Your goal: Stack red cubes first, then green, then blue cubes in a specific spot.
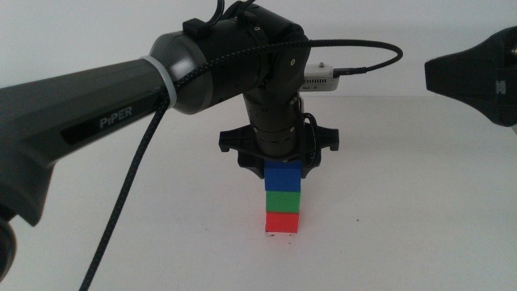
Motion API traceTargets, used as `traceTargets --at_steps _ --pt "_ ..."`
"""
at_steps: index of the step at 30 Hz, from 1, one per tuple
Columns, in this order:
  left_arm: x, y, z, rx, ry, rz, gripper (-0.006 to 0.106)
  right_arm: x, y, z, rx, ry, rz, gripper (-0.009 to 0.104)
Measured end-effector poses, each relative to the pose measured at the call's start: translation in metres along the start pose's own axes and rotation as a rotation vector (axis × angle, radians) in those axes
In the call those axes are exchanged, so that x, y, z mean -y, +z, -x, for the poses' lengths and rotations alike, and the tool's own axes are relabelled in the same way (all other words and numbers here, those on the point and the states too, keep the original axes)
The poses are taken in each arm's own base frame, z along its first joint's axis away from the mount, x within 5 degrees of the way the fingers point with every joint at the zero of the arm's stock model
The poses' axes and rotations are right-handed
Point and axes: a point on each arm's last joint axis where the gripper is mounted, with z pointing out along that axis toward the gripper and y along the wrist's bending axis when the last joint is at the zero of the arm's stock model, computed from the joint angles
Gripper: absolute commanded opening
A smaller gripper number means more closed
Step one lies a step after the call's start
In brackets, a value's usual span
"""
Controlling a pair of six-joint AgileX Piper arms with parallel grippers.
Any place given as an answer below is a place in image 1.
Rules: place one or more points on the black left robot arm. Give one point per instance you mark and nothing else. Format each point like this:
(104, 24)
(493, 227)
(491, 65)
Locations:
(81, 101)

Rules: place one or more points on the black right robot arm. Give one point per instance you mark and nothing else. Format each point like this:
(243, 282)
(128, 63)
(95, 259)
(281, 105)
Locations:
(472, 77)

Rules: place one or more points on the blue cube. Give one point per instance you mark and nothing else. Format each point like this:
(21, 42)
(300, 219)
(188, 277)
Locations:
(282, 175)

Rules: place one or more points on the red cube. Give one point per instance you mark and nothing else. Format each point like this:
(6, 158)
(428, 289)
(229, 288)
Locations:
(282, 223)

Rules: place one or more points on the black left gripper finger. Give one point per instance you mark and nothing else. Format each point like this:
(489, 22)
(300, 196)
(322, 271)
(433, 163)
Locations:
(255, 169)
(308, 169)

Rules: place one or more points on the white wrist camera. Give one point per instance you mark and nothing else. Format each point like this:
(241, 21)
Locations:
(321, 78)

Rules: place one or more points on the green cube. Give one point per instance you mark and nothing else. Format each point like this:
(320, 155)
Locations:
(282, 202)

